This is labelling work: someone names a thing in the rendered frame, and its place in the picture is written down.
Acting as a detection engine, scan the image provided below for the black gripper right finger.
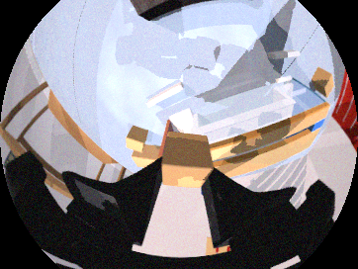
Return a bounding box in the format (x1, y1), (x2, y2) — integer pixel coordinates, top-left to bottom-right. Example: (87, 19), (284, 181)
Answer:
(202, 166), (298, 247)

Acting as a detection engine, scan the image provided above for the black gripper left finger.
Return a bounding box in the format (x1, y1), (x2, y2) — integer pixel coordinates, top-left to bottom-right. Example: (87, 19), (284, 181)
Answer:
(62, 157), (162, 246)

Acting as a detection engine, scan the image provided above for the brown cardboard box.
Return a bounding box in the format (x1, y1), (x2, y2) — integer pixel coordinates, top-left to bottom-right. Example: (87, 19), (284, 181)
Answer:
(311, 67), (334, 99)

